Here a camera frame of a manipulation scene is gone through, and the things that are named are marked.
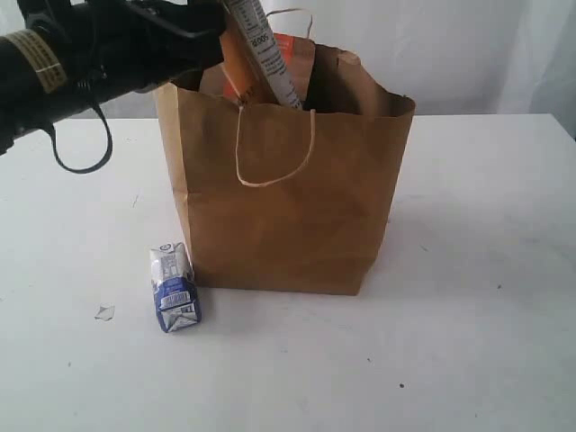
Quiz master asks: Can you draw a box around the brown paper bag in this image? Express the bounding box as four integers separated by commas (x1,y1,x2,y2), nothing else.
155,44,416,296

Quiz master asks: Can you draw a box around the small milk carton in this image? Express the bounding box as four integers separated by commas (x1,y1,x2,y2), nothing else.
149,242,202,333

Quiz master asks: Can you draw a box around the small clear plastic scrap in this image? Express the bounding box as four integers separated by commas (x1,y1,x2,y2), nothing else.
94,305,115,321

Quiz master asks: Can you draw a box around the brown pouch orange label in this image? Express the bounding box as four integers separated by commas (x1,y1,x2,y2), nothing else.
199,33,316,104

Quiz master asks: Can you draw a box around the black strap cable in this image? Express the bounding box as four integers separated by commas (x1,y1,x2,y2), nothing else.
47,101,113,173

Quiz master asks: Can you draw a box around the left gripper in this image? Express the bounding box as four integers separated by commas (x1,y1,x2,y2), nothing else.
17,1,226,102

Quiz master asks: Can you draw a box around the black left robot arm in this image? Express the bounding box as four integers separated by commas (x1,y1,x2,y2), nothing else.
1,1,226,152

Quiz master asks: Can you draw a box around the spaghetti packet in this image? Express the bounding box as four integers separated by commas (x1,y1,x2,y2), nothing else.
223,0,302,110

